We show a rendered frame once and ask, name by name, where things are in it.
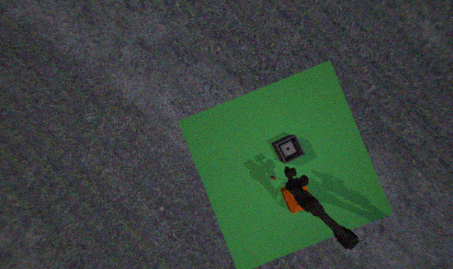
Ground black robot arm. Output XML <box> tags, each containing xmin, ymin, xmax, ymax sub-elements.
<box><xmin>285</xmin><ymin>175</ymin><xmax>359</xmax><ymax>250</ymax></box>

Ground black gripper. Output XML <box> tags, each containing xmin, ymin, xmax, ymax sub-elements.
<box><xmin>284</xmin><ymin>166</ymin><xmax>303</xmax><ymax>187</ymax></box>

